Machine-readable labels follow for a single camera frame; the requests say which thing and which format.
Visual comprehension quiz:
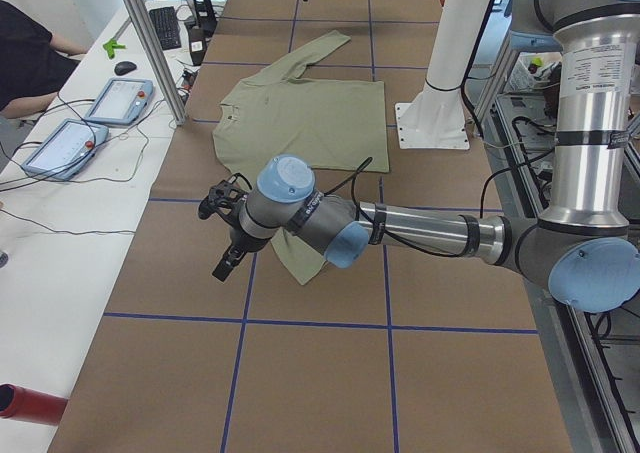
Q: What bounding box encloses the olive green long-sleeve shirt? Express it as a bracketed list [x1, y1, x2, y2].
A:
[212, 30, 389, 285]

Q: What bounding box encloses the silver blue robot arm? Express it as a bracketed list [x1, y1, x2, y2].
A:
[199, 0, 639, 313]

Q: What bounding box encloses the black power box with label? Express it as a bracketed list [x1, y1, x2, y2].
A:
[188, 26, 207, 66]

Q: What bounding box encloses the black keyboard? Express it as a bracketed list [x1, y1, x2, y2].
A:
[148, 6, 181, 50]

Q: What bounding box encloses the far blue teach pendant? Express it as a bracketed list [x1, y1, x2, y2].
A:
[84, 77, 154, 126]

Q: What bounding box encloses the blue teach pendant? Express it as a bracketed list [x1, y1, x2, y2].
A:
[84, 77, 154, 126]
[21, 119, 109, 181]

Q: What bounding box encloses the brown paper table cover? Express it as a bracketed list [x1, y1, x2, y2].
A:
[51, 0, 571, 452]

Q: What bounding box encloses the black computer mouse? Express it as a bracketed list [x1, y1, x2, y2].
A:
[114, 61, 137, 76]

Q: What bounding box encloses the near blue teach pendant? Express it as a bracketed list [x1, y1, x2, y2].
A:
[21, 119, 109, 181]

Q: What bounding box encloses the green plastic clamp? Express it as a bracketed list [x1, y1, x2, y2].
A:
[102, 38, 126, 59]

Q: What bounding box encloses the red cylinder bottle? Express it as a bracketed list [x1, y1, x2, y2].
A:
[1, 384, 68, 426]

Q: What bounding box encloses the seated person in black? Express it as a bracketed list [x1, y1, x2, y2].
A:
[1, 1, 88, 119]

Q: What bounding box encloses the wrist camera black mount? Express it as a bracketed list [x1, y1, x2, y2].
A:
[197, 173, 252, 227]

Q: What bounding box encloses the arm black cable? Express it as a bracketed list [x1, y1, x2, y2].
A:
[319, 156, 556, 258]

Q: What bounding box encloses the aluminium frame post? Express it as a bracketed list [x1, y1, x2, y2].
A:
[123, 0, 186, 126]

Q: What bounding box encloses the white mast base plate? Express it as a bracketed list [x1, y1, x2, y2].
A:
[394, 89, 470, 150]

